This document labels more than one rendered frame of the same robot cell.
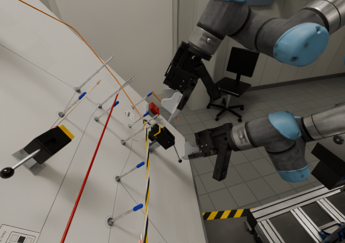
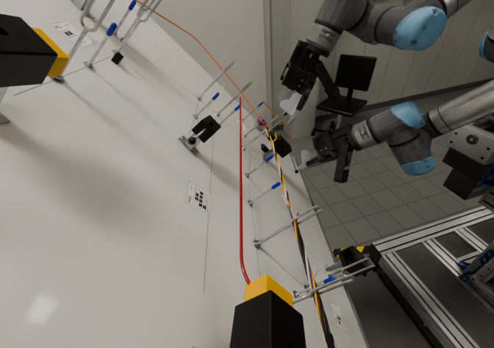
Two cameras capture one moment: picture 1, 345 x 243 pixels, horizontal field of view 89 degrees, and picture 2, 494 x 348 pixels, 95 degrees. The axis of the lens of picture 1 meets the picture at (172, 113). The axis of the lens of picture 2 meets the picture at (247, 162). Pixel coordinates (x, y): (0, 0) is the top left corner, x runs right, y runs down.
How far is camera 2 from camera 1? 0.20 m
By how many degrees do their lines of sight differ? 5
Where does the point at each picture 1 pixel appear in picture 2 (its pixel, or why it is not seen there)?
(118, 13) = (200, 25)
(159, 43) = (249, 57)
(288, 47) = (407, 32)
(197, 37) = (316, 34)
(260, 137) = (382, 130)
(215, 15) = (334, 9)
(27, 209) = (198, 176)
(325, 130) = (451, 121)
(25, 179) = (190, 157)
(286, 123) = (409, 111)
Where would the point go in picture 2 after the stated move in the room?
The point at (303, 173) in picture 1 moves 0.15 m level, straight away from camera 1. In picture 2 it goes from (428, 163) to (450, 140)
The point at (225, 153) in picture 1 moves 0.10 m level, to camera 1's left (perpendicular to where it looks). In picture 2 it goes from (346, 154) to (311, 155)
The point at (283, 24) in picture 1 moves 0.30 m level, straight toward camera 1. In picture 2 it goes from (401, 12) to (385, 43)
